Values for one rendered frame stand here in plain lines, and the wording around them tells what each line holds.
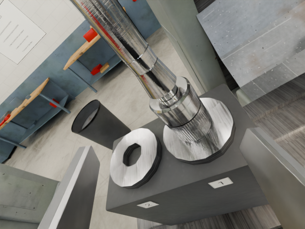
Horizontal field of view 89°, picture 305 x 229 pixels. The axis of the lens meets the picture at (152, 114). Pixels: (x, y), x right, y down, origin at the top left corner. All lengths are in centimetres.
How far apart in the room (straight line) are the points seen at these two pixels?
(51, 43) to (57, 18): 61
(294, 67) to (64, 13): 438
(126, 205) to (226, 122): 16
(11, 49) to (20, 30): 57
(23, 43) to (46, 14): 92
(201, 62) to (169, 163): 48
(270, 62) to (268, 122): 24
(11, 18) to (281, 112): 495
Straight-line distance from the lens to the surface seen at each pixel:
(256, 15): 61
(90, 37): 395
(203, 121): 17
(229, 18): 59
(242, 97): 58
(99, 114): 184
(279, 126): 41
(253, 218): 36
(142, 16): 442
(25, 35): 499
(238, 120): 20
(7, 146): 733
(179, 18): 55
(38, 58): 511
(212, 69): 67
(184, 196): 23
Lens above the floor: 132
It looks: 38 degrees down
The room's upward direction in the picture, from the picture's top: 46 degrees counter-clockwise
